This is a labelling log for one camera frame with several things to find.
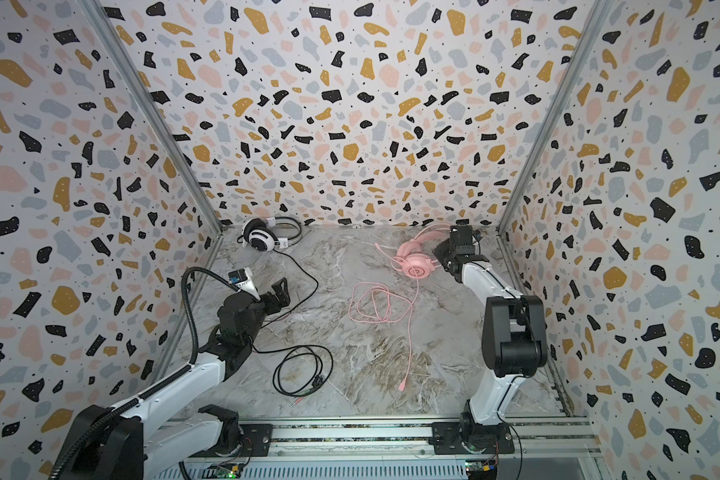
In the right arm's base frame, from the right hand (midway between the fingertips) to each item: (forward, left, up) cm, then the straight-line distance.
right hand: (435, 241), depth 96 cm
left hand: (-18, +47, +3) cm, 51 cm away
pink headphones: (-6, +7, -5) cm, 10 cm away
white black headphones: (+9, +60, -8) cm, 62 cm away
